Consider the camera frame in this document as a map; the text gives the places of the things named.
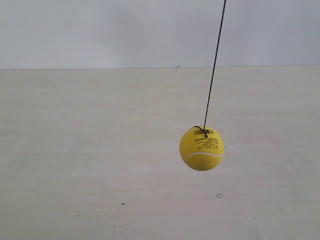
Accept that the yellow tennis ball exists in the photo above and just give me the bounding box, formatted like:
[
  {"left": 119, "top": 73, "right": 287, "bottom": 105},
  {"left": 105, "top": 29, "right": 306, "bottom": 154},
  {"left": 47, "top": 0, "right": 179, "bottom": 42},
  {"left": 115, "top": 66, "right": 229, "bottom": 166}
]
[{"left": 179, "top": 126, "right": 225, "bottom": 172}]

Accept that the thin black hanging string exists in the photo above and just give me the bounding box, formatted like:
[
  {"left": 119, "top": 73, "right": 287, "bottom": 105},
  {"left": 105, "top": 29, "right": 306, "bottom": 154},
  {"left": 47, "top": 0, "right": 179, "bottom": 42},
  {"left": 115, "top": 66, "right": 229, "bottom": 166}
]
[{"left": 192, "top": 0, "right": 228, "bottom": 139}]

